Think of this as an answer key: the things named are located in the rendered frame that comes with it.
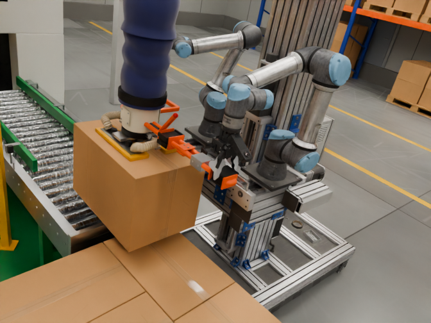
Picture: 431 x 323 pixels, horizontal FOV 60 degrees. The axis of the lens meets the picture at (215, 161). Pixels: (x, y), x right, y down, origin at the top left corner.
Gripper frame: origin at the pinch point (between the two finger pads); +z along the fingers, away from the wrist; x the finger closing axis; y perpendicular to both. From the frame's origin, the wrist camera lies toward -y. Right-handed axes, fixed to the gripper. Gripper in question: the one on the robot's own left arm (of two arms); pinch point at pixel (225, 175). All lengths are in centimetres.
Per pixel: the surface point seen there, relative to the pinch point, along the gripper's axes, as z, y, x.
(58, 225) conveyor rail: 62, 75, 34
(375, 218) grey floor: 117, 12, -251
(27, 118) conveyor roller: 63, 219, 0
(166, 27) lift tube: -45, 49, -1
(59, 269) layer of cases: 66, 49, 44
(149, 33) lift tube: -42, 50, 6
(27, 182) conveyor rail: 60, 119, 34
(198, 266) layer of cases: 66, 16, -13
